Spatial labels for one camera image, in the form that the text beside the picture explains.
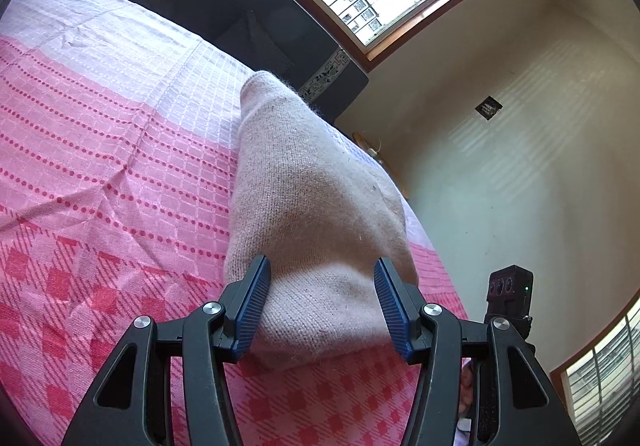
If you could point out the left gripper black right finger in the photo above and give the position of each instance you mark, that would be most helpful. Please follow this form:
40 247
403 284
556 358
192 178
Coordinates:
514 402

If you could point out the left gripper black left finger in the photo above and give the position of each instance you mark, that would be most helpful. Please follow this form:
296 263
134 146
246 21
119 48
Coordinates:
128 402

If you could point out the beige knit sweater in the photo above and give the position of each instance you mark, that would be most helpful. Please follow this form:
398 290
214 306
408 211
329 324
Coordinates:
323 213

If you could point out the person's right hand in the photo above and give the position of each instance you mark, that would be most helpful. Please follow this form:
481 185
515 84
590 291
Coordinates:
465 390

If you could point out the round wooden side table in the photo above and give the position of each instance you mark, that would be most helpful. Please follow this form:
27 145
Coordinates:
375 153

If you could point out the pink checkered bed sheet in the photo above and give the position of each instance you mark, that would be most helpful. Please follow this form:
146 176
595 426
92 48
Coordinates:
118 158

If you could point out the dark square throw cushion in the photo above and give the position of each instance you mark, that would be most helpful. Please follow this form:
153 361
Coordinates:
248 42

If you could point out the dark sofa with patterned stripes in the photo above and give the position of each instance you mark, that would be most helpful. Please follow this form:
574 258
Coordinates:
278 36

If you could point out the black wall switch plate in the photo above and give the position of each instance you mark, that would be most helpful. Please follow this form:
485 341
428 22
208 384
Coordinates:
488 108

